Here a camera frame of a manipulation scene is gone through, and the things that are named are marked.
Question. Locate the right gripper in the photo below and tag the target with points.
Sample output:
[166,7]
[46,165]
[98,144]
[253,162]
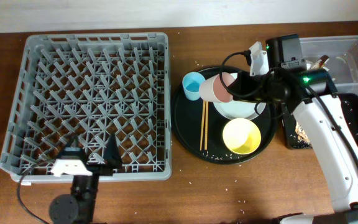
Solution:
[242,82]

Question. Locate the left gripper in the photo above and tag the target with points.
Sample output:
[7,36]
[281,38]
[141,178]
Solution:
[113,158]

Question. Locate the peanut shells and rice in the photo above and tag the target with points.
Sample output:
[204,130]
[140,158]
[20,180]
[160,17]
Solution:
[301,134]

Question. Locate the pink plastic cup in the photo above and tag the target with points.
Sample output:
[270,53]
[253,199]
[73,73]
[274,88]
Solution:
[212,90]

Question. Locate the gold foil wrapper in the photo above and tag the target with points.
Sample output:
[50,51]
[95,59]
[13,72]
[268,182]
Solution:
[320,62]

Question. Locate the yellow bowl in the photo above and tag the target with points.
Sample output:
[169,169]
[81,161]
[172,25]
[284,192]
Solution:
[241,136]

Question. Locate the light blue plastic cup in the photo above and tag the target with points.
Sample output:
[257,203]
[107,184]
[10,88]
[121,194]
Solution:
[191,85]

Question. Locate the white tissue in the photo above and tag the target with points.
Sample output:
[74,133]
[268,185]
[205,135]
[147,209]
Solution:
[311,65]

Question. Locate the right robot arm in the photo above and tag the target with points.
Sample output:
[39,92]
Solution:
[279,74]

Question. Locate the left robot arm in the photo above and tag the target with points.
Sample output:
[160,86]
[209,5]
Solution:
[78,206]

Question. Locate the grey dishwasher rack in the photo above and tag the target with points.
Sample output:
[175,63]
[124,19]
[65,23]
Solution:
[92,86]

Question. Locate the clear plastic waste bin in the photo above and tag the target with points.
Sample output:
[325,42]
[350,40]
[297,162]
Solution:
[343,58]

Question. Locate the black rectangular waste bin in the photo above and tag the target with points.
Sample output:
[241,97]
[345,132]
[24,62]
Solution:
[349,105]

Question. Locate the white round plate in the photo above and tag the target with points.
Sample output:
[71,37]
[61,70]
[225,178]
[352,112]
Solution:
[230,109]

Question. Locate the right wooden chopstick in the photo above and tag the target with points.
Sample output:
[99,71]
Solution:
[206,116]

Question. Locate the wooden chopstick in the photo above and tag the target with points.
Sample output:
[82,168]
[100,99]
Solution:
[206,116]
[202,125]

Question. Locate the left wooden chopstick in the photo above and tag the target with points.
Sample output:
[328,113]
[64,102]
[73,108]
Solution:
[202,125]

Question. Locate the round black tray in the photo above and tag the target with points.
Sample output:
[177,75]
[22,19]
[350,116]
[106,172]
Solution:
[186,124]

